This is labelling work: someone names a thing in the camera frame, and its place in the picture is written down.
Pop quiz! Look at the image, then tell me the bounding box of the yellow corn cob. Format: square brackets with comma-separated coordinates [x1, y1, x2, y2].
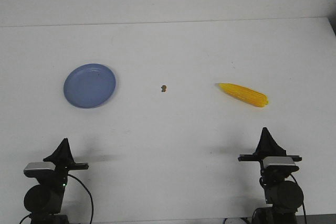
[217, 83, 268, 108]

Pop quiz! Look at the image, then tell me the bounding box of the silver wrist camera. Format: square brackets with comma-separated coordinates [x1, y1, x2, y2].
[23, 162, 56, 178]
[262, 160, 299, 172]

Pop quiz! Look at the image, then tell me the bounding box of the blue round plate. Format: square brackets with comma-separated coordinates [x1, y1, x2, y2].
[63, 63, 117, 109]

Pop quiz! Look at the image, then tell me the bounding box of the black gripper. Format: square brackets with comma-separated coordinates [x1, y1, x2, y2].
[238, 127, 302, 162]
[43, 138, 89, 182]

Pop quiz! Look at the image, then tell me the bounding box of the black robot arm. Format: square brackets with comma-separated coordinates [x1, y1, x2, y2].
[23, 138, 94, 223]
[238, 127, 304, 223]

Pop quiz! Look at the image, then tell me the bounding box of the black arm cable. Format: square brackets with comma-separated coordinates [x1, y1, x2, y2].
[288, 174, 309, 224]
[18, 174, 95, 224]

